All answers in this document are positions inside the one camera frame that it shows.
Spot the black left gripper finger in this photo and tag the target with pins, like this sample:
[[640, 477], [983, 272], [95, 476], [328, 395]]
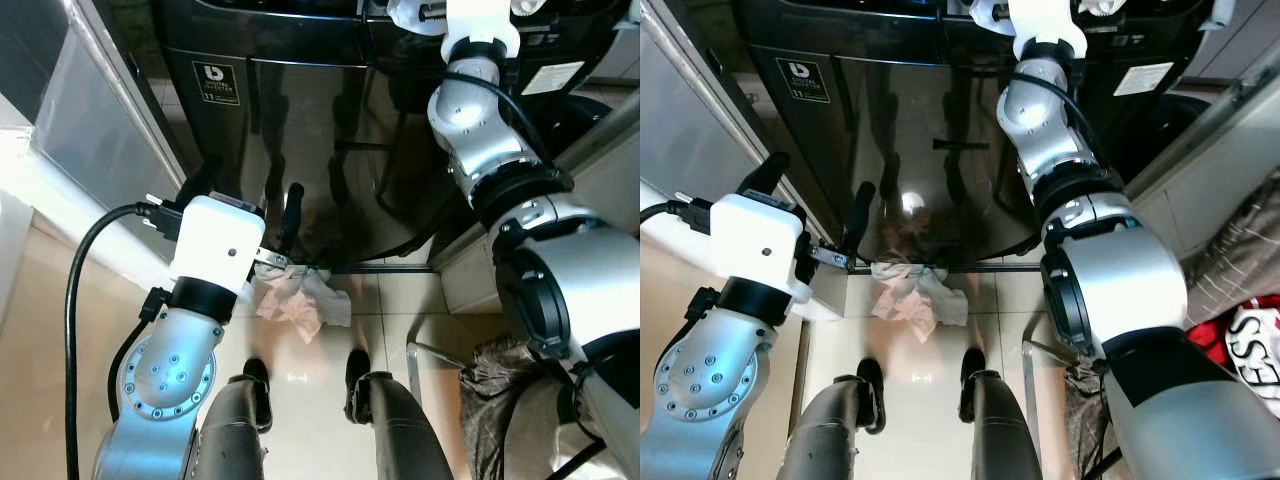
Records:
[[860, 220], [203, 180], [291, 215], [765, 174]]

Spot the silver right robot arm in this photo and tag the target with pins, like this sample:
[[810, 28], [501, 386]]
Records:
[[560, 270], [1120, 270]]

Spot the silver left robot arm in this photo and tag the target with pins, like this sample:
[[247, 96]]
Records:
[[165, 380], [700, 390]]

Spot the dark grey washing machine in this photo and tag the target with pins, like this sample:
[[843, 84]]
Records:
[[320, 150], [920, 140]]

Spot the pink and white crumpled cloth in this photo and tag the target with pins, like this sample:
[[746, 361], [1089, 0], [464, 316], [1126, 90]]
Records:
[[915, 295], [300, 300]]

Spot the pale metal side panel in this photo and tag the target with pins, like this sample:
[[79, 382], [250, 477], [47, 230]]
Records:
[[700, 110], [95, 120]]

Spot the black inverter sticker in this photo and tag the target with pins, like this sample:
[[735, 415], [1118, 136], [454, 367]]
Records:
[[803, 80], [216, 84]]

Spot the grey left robot leg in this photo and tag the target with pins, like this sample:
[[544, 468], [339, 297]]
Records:
[[235, 430], [830, 430]]

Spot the grey robot leg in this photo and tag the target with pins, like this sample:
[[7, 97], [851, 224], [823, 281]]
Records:
[[1000, 420], [395, 420], [235, 430], [830, 430]]

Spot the grey right robot leg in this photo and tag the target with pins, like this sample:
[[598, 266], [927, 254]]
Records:
[[1000, 420], [395, 420]]

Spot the white label sticker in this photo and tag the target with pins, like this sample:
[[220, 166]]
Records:
[[1143, 79], [552, 78]]

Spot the red and white printed garment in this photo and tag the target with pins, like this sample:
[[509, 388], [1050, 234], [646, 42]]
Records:
[[1250, 350]]

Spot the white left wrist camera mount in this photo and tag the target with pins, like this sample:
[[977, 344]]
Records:
[[215, 245], [760, 250]]

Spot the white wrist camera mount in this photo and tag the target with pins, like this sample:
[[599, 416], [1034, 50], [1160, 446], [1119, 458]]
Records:
[[215, 245], [480, 20], [760, 250], [1045, 20]]

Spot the metal laundry basket frame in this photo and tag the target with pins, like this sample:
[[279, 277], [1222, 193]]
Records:
[[425, 352], [1040, 360]]

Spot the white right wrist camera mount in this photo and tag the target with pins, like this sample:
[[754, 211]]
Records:
[[480, 20], [1045, 20]]

